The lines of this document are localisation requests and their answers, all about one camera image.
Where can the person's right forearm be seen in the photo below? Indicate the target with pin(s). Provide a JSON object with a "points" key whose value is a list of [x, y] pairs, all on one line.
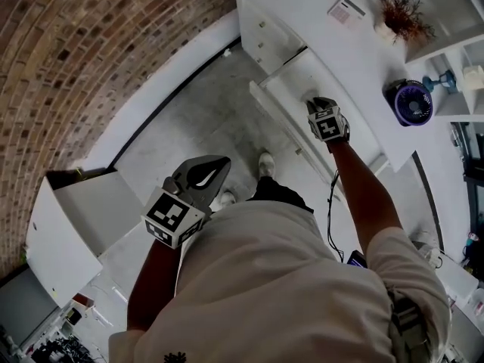
{"points": [[363, 202]]}

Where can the red and white box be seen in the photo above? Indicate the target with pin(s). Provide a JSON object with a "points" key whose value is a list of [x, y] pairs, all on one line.
{"points": [[81, 300]]}

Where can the black phone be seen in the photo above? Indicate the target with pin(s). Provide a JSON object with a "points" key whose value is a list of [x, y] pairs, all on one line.
{"points": [[357, 259]]}

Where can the person's right shoe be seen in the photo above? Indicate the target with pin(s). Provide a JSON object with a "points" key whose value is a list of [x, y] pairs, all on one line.
{"points": [[266, 163]]}

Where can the person's left forearm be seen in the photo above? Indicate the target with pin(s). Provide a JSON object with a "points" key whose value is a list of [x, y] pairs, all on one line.
{"points": [[151, 286]]}

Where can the dried plant in pot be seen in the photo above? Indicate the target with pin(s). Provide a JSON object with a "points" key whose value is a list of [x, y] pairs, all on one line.
{"points": [[402, 17]]}

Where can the grey panel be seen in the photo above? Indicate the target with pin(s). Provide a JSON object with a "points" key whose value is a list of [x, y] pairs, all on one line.
{"points": [[26, 304]]}

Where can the person's black shorts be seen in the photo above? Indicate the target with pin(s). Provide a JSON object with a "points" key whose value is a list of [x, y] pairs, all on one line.
{"points": [[280, 193]]}

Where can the person's beige shirt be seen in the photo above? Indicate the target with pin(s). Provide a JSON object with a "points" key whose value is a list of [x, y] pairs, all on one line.
{"points": [[264, 278]]}

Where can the black and purple fan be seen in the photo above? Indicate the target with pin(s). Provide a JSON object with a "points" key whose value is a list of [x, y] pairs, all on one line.
{"points": [[412, 106]]}

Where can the white dresser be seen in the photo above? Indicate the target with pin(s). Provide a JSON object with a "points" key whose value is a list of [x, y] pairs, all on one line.
{"points": [[340, 51]]}

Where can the person's shoe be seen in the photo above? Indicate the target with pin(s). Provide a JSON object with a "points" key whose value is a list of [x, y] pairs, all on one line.
{"points": [[227, 198], [266, 163]]}

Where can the person's left shoe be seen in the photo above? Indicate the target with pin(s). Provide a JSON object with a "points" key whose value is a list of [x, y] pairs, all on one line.
{"points": [[227, 198]]}

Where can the white paper card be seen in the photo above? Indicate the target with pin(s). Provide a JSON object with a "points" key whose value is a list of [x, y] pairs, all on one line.
{"points": [[346, 11]]}

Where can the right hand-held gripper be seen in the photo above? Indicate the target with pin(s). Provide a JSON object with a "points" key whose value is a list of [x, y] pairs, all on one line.
{"points": [[329, 127]]}

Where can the blue goblet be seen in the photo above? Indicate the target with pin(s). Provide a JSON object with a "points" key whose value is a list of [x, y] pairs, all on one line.
{"points": [[444, 78]]}

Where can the white open box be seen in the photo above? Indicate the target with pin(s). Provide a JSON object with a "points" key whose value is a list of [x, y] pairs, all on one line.
{"points": [[60, 240]]}

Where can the white shelf unit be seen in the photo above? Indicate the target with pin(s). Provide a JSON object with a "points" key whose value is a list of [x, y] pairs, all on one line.
{"points": [[442, 49]]}

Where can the white pedestal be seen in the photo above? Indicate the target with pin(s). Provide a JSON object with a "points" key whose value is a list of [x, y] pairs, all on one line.
{"points": [[453, 274]]}

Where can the black glass table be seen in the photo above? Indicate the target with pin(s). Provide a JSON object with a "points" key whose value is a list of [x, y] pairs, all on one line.
{"points": [[472, 153]]}

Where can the cream box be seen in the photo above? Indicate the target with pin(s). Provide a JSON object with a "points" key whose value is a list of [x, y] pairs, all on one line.
{"points": [[473, 78]]}

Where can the white drawer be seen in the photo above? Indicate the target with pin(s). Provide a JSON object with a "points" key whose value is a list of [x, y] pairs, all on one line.
{"points": [[287, 85]]}

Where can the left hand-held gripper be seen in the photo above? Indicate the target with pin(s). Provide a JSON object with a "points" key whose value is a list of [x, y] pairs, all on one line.
{"points": [[170, 218]]}

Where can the teal bottle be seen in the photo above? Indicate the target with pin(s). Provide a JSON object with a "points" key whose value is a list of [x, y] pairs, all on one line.
{"points": [[472, 239]]}

